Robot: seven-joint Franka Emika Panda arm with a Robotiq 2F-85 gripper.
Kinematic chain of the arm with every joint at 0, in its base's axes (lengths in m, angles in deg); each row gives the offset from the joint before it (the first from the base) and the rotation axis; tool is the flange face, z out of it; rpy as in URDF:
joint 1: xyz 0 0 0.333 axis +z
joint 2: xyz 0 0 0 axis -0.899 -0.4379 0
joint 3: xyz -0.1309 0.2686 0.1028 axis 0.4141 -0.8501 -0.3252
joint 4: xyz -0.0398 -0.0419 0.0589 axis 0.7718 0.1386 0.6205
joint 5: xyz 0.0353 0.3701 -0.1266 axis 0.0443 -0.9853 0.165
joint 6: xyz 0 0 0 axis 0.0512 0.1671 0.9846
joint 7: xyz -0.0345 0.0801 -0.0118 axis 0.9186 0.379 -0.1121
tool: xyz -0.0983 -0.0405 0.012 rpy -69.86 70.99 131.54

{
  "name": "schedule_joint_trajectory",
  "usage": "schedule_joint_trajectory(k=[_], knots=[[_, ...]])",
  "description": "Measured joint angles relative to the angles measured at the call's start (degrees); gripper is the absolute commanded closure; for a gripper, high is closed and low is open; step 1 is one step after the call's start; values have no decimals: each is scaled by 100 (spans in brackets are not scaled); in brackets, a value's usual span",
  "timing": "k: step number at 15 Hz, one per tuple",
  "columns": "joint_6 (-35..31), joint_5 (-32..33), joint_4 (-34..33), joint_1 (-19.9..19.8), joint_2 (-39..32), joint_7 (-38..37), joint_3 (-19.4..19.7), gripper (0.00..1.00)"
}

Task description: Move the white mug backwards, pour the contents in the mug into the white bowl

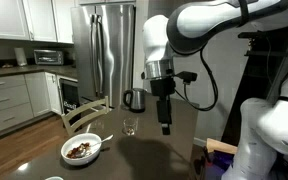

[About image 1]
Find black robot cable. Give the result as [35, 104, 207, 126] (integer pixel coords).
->
[174, 46, 219, 112]

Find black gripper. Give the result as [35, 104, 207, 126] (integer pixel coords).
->
[150, 78, 175, 135]

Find stainless steel refrigerator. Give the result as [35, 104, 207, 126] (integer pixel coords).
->
[71, 4, 135, 107]

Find white mug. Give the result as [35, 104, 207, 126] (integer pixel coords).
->
[45, 176, 64, 180]

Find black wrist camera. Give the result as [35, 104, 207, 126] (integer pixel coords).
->
[176, 71, 197, 84]

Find silver toaster oven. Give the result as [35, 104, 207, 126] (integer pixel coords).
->
[34, 49, 64, 65]

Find metal spoon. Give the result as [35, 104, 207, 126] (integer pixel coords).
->
[74, 134, 114, 158]

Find stainless steel electric kettle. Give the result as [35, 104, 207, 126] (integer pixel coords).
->
[123, 88, 145, 113]

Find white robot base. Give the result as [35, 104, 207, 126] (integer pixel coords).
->
[221, 73, 288, 180]

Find cream wooden chair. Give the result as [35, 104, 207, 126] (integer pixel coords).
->
[61, 96, 110, 136]

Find paper towel roll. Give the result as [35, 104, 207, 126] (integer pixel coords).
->
[14, 48, 27, 66]

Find white bowl with trail mix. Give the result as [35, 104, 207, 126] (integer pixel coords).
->
[61, 133, 101, 166]

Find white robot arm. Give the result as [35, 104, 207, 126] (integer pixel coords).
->
[143, 0, 288, 135]

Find clear drinking glass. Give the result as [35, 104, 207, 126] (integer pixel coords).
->
[123, 118, 138, 136]

